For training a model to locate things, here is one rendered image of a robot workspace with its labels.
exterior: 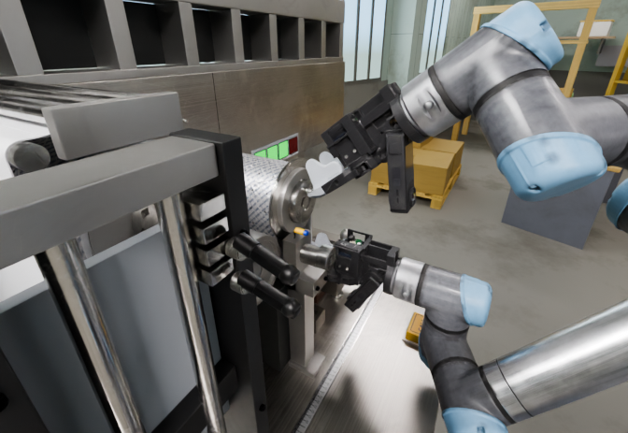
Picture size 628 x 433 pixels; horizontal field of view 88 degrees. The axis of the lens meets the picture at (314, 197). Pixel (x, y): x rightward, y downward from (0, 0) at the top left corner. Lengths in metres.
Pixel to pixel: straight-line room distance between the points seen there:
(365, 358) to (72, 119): 0.66
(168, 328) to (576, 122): 0.38
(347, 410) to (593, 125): 0.57
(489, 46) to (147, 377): 0.42
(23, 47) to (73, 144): 0.39
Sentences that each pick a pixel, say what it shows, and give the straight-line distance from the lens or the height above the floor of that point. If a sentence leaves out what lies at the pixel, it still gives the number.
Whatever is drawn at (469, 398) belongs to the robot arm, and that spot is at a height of 1.05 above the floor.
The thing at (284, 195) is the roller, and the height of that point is 1.28.
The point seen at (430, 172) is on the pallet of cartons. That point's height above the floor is 0.37.
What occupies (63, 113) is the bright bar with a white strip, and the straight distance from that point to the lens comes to 0.27.
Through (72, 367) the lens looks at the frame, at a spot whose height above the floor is 1.33.
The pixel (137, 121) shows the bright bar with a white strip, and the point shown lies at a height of 1.44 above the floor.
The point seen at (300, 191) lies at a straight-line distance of 0.53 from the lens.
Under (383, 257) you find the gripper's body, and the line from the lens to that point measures 0.61.
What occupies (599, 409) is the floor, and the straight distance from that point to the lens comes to 2.18.
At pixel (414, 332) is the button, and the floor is 0.92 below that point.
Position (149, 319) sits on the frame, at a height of 1.33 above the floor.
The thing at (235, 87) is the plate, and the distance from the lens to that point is 0.90.
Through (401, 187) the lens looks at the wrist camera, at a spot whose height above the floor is 1.32.
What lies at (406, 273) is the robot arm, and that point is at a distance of 0.59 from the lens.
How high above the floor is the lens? 1.49
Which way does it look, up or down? 25 degrees down
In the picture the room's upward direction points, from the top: straight up
